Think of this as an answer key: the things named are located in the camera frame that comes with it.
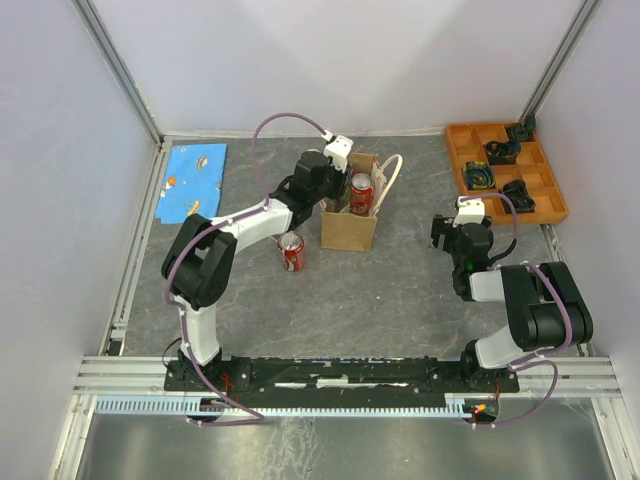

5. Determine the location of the red cola can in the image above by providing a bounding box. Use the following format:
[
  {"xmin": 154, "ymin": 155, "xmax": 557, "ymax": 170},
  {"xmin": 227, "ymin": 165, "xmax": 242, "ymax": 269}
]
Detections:
[
  {"xmin": 349, "ymin": 173, "xmax": 374, "ymax": 216},
  {"xmin": 278, "ymin": 231, "xmax": 306, "ymax": 272}
]

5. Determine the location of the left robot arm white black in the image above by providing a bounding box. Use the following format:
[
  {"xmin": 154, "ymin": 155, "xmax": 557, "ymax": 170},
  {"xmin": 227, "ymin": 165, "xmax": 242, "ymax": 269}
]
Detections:
[{"xmin": 161, "ymin": 141, "xmax": 352, "ymax": 390}]

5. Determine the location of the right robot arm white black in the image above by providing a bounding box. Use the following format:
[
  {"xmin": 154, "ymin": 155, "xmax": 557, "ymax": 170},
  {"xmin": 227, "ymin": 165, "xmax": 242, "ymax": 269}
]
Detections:
[{"xmin": 428, "ymin": 214, "xmax": 594, "ymax": 394}]

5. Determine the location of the green yellow rolled sock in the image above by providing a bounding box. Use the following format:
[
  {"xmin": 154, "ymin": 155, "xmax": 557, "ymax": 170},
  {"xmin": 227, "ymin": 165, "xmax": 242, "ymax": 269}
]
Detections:
[{"xmin": 462, "ymin": 161, "xmax": 496, "ymax": 190}]

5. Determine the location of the dark rolled sock front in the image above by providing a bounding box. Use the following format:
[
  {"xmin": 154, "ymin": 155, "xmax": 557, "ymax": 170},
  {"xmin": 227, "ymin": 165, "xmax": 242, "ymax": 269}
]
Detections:
[{"xmin": 500, "ymin": 179, "xmax": 536, "ymax": 213}]

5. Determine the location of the orange wooden divided tray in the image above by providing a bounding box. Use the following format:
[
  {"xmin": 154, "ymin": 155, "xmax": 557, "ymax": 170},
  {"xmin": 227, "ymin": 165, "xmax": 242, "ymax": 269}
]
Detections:
[{"xmin": 444, "ymin": 122, "xmax": 569, "ymax": 225}]

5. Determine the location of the black rolled sock centre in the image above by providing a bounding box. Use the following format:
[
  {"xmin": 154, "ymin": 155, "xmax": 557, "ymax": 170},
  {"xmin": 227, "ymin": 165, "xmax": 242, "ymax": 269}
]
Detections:
[{"xmin": 484, "ymin": 140, "xmax": 521, "ymax": 165}]

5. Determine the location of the dark green sock rear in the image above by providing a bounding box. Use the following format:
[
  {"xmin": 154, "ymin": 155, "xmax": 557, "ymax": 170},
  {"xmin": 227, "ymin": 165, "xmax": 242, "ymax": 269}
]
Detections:
[{"xmin": 505, "ymin": 113, "xmax": 536, "ymax": 143}]

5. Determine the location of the blue patterned cloth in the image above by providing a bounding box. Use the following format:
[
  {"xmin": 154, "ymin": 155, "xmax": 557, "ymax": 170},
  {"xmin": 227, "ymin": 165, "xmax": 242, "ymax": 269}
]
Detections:
[{"xmin": 155, "ymin": 143, "xmax": 227, "ymax": 225}]

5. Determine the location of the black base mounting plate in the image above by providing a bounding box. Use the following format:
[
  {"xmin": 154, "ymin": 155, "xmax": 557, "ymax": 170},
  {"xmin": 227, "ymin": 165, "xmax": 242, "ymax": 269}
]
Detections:
[{"xmin": 163, "ymin": 355, "xmax": 521, "ymax": 410}]

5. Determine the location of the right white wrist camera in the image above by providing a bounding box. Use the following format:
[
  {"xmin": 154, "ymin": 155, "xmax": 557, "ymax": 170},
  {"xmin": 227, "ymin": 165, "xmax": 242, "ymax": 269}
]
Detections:
[{"xmin": 453, "ymin": 196, "xmax": 486, "ymax": 227}]

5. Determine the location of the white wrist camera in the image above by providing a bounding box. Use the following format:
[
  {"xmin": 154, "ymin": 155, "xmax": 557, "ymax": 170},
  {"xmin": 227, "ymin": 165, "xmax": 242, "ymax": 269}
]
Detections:
[
  {"xmin": 453, "ymin": 196, "xmax": 486, "ymax": 227},
  {"xmin": 322, "ymin": 131, "xmax": 353, "ymax": 173}
]

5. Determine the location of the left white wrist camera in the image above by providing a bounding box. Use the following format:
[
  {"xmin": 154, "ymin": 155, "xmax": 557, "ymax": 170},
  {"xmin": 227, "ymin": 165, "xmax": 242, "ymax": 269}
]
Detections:
[{"xmin": 322, "ymin": 131, "xmax": 353, "ymax": 173}]

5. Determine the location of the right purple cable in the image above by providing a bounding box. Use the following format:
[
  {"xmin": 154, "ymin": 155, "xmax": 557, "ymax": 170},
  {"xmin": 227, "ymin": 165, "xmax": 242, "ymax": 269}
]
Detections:
[{"xmin": 464, "ymin": 191, "xmax": 574, "ymax": 430}]

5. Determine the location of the purple cable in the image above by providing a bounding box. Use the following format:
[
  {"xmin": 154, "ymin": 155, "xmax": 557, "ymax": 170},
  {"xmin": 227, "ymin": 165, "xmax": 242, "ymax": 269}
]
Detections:
[
  {"xmin": 464, "ymin": 191, "xmax": 574, "ymax": 430},
  {"xmin": 164, "ymin": 112, "xmax": 335, "ymax": 426}
]

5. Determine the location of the aluminium frame rail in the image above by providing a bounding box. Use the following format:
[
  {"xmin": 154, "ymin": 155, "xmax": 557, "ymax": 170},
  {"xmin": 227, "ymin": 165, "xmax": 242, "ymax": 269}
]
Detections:
[{"xmin": 73, "ymin": 356, "xmax": 622, "ymax": 399}]

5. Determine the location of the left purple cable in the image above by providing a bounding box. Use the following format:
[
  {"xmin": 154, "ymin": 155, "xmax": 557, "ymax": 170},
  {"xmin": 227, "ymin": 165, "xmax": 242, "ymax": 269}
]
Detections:
[{"xmin": 164, "ymin": 112, "xmax": 335, "ymax": 426}]

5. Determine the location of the blue slotted cable duct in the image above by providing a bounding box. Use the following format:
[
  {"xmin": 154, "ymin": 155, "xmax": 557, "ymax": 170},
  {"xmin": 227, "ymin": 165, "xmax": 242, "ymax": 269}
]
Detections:
[{"xmin": 94, "ymin": 393, "xmax": 471, "ymax": 419}]

